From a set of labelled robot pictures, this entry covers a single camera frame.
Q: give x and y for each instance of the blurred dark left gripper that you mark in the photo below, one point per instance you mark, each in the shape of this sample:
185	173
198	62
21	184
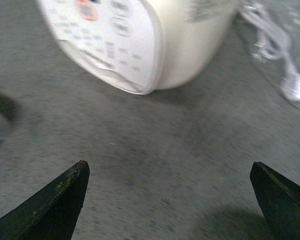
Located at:
8	116

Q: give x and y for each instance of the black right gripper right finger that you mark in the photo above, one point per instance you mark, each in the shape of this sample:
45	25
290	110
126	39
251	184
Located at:
279	200

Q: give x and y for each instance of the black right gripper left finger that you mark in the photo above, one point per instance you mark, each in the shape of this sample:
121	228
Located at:
51	213

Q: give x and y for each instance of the white Joyoung blender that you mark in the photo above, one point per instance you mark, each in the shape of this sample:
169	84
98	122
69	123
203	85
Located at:
140	46

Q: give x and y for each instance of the clear plastic bag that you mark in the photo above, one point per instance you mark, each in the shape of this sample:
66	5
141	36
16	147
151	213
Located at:
273	43

